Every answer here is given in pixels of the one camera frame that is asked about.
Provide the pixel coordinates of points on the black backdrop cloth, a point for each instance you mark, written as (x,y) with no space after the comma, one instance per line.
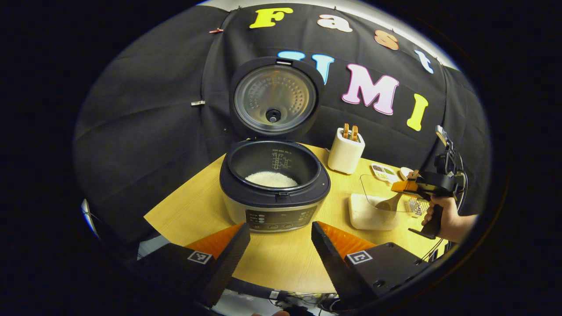
(153,131)

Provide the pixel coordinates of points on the white divided bean dish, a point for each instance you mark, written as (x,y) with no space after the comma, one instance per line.
(380,170)

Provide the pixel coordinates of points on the toast bread slice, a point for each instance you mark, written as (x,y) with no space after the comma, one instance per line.
(346,131)
(354,133)

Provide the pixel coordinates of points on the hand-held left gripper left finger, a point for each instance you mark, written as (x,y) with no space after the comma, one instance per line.
(228,263)

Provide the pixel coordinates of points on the glowing monitor screen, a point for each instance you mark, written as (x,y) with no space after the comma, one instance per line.
(90,219)

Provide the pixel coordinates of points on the white rice heap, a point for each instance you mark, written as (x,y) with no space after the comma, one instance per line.
(271,180)

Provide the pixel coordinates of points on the white round plate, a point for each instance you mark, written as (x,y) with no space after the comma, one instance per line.
(405,172)

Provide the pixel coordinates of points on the dark grey rice cooker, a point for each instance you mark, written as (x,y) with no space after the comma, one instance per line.
(272,206)

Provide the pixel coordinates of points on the white toaster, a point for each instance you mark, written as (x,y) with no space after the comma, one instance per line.
(344,154)

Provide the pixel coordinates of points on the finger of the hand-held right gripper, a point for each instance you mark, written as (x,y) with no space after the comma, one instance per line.
(404,186)

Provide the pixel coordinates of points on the white rice box clear lid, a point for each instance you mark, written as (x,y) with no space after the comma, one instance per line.
(364,216)

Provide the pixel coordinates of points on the wooden spoon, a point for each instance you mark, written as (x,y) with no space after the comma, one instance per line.
(386,205)

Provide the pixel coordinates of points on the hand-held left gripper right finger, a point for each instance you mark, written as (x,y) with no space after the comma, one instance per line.
(333,267)

